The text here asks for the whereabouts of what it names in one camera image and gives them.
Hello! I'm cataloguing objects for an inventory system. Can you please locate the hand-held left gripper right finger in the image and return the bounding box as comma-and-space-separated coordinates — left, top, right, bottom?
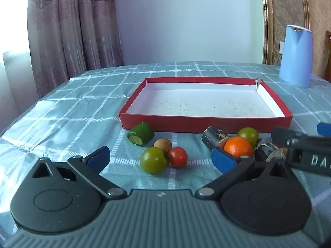
195, 146, 294, 200

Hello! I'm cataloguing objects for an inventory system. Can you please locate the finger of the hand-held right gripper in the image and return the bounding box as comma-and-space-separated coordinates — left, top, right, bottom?
317, 122, 331, 136
271, 126, 331, 148

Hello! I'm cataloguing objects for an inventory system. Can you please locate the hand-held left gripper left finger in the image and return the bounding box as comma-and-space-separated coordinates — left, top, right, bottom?
31, 146, 128, 199

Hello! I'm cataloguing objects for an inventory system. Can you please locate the orange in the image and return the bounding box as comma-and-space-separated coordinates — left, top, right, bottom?
224, 136, 254, 159

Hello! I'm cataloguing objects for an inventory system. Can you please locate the mottled dark sugarcane piece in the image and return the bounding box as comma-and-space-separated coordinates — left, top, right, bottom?
202, 125, 231, 151

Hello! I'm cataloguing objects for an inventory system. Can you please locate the green tomato with stem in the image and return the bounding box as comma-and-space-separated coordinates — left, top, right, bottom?
140, 147, 169, 175
237, 127, 260, 148

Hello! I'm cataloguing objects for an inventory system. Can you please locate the red cherry tomato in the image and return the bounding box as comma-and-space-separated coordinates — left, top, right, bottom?
168, 147, 188, 168

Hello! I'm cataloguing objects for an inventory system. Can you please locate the green cucumber piece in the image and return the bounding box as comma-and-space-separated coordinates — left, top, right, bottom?
127, 123, 155, 148

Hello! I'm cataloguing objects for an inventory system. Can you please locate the brown longan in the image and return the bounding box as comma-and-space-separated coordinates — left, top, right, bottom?
154, 139, 172, 153

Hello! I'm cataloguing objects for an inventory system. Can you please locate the red cardboard box tray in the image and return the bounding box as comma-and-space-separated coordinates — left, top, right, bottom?
119, 77, 293, 134

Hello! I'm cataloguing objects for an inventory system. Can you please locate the teal checked tablecloth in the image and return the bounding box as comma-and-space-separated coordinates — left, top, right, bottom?
0, 61, 331, 248

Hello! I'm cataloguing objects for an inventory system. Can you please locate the light blue kettle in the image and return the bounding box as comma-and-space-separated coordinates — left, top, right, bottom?
279, 25, 313, 88

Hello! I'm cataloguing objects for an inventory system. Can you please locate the white sheer curtain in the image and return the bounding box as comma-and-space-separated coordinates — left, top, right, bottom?
0, 49, 35, 135

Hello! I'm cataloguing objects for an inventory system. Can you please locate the gold framed patterned panel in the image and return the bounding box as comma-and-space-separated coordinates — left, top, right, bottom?
260, 0, 331, 79

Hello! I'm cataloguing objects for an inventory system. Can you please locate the brown patterned curtain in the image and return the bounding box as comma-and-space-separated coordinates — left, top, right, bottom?
27, 0, 125, 99

